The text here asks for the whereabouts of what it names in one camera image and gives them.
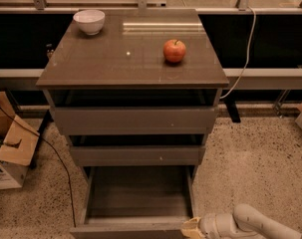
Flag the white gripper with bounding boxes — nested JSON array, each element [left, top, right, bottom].
[[180, 213, 238, 239]]

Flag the grey bottom drawer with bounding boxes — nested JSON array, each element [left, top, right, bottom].
[[70, 166, 195, 239]]

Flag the grey drawer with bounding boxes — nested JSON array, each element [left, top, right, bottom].
[[70, 134, 205, 166], [70, 166, 195, 239], [50, 89, 219, 136]]

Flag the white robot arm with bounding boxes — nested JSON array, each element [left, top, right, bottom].
[[180, 204, 302, 239]]

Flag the grey middle drawer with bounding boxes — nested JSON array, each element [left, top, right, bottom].
[[70, 134, 205, 166]]

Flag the grey drawer cabinet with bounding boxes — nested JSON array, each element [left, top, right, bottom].
[[35, 8, 230, 184]]

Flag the grey top drawer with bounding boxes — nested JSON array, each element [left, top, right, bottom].
[[50, 89, 219, 136]]

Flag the red apple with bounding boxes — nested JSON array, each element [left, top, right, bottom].
[[163, 39, 186, 63]]

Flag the open cardboard box left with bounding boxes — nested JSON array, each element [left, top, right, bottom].
[[0, 92, 39, 190]]

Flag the white ceramic bowl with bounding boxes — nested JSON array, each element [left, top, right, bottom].
[[73, 9, 106, 35]]

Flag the white cable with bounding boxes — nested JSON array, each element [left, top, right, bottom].
[[219, 7, 258, 101]]

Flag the black cable on floor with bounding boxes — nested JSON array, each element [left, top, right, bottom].
[[0, 98, 77, 228]]

